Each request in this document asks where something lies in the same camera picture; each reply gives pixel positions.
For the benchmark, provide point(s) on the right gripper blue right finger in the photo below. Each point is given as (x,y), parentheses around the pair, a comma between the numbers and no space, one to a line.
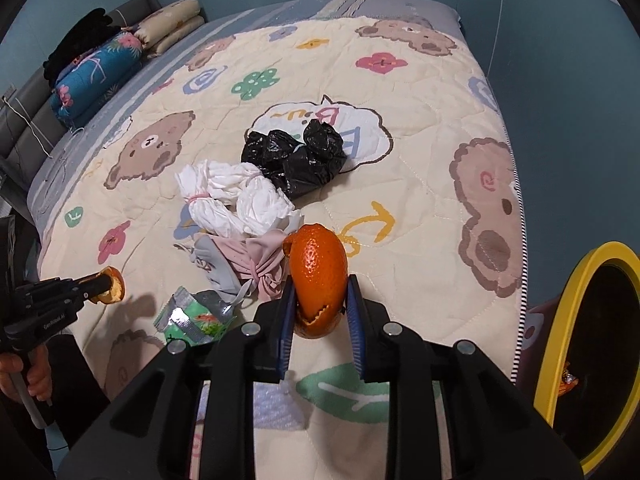
(356,314)

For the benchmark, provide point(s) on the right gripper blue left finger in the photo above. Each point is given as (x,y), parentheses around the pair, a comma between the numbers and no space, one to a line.
(285,322)

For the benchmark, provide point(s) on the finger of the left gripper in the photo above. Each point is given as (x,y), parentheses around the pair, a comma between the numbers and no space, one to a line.
(92,285)

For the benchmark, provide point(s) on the orange peel piece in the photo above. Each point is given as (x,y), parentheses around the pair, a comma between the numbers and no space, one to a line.
(116,292)

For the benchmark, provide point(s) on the orange tangerine peel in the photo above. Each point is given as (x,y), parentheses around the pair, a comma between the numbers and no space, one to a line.
(318,268)

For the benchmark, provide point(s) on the pink and grey mask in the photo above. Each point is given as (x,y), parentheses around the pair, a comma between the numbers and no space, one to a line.
(238,269)

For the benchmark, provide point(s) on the green snack wrapper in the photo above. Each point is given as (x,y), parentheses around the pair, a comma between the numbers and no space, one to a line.
(198,318)

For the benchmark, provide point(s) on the white plastic bag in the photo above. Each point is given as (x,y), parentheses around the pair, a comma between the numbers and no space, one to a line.
(235,201)

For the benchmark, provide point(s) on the black plastic bag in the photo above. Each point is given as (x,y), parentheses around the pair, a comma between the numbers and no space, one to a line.
(297,167)

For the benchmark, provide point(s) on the orange snack bag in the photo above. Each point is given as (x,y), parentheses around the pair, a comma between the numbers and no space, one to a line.
(568,381)

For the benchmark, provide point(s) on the yellow rimmed trash bin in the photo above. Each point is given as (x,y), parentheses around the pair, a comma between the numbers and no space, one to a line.
(596,329)

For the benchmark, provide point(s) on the person's left hand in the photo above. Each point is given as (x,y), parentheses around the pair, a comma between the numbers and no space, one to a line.
(38,379)

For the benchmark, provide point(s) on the white foam net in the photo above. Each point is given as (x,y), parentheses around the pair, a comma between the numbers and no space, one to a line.
(275,407)

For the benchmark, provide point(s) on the grey bed headboard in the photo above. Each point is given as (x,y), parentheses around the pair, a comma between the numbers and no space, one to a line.
(30,134)

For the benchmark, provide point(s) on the blue floral pillow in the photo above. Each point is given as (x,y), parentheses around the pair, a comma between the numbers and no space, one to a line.
(84,88)

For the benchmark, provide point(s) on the striped grey bed sheet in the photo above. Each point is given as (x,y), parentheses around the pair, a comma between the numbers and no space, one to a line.
(60,167)

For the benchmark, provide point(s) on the black cloth on headboard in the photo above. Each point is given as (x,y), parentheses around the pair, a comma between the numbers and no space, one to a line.
(88,33)

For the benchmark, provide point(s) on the cream folded blanket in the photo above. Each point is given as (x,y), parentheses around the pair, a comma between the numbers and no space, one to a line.
(165,27)

